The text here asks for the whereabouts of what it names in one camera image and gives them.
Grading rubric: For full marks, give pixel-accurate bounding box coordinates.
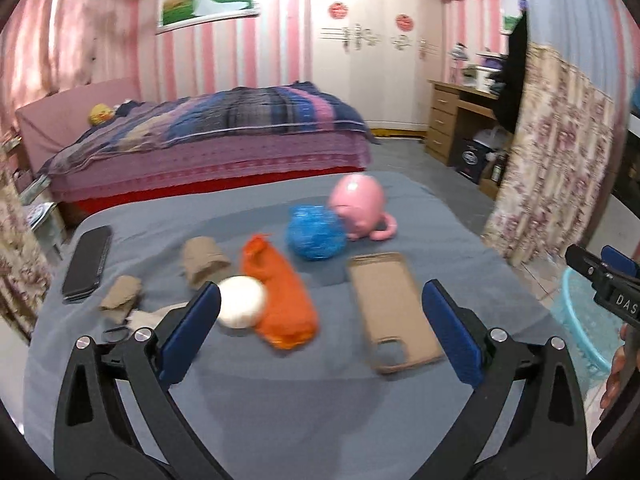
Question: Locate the brown cardboard tube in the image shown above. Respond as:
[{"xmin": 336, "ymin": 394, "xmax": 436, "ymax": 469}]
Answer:
[{"xmin": 182, "ymin": 236, "xmax": 233, "ymax": 289}]

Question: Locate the blue plastic bag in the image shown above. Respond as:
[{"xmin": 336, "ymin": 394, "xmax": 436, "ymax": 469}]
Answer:
[{"xmin": 286, "ymin": 205, "xmax": 347, "ymax": 261}]

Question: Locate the person's right hand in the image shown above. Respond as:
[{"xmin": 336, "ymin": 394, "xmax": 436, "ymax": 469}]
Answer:
[{"xmin": 600, "ymin": 346, "xmax": 626, "ymax": 410}]

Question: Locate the light blue plastic basket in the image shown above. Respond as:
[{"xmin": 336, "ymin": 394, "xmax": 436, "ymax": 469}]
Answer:
[{"xmin": 551, "ymin": 268, "xmax": 623, "ymax": 394}]

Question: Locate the crumpled beige tissue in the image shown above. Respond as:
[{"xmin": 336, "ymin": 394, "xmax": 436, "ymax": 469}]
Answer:
[{"xmin": 126, "ymin": 302, "xmax": 186, "ymax": 332}]

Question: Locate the floral curtain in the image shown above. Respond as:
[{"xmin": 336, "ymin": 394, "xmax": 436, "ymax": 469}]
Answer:
[{"xmin": 480, "ymin": 0, "xmax": 629, "ymax": 267}]

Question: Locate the black smartphone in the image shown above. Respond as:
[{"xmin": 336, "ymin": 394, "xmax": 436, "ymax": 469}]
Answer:
[{"xmin": 62, "ymin": 226, "xmax": 113, "ymax": 302}]

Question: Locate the brown phone case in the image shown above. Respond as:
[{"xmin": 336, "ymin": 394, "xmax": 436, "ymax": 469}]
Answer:
[{"xmin": 347, "ymin": 252, "xmax": 444, "ymax": 375}]

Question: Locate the white round ball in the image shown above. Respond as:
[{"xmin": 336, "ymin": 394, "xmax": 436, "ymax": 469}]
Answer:
[{"xmin": 218, "ymin": 275, "xmax": 267, "ymax": 330}]

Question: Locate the black box under desk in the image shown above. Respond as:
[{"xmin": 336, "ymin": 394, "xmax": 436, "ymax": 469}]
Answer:
[{"xmin": 456, "ymin": 140, "xmax": 494, "ymax": 184}]

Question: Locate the grey blanket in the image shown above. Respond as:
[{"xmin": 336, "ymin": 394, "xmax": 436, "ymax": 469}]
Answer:
[{"xmin": 24, "ymin": 174, "xmax": 561, "ymax": 479}]

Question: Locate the wooden drawer desk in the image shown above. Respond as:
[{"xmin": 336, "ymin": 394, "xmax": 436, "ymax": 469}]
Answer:
[{"xmin": 424, "ymin": 80, "xmax": 497, "ymax": 167}]

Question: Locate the white printer on desk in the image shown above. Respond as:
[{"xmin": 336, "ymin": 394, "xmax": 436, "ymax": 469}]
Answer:
[{"xmin": 461, "ymin": 64, "xmax": 501, "ymax": 93}]

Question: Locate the pink ceramic mug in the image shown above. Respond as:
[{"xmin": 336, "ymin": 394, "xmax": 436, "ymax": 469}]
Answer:
[{"xmin": 328, "ymin": 174, "xmax": 398, "ymax": 242}]

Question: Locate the bed with plaid quilt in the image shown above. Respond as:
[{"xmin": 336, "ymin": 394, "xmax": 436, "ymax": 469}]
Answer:
[{"xmin": 16, "ymin": 78, "xmax": 375, "ymax": 214}]

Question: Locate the yellow plush toy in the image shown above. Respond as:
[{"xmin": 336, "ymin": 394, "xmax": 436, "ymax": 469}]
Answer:
[{"xmin": 89, "ymin": 103, "xmax": 115, "ymax": 126}]

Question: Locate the white wardrobe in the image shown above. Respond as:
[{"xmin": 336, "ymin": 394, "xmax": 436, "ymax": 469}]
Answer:
[{"xmin": 309, "ymin": 0, "xmax": 444, "ymax": 136}]

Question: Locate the black hair tie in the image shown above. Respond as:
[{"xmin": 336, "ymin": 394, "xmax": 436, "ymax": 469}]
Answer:
[{"xmin": 101, "ymin": 325, "xmax": 132, "ymax": 345}]

